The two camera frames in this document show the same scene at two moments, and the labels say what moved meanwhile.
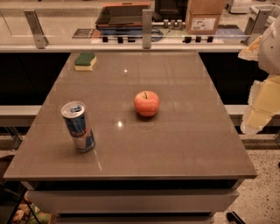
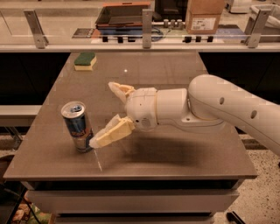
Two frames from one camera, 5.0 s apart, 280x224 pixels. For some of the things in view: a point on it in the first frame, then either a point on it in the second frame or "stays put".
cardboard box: (203, 17) stays put
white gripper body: (269, 53) -> (142, 108)
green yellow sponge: (84, 61) stays put
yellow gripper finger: (251, 52) -> (121, 89)
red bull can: (74, 114) stays put
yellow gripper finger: (263, 103) -> (117, 128)
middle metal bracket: (147, 28) stays put
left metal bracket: (40, 38) stays put
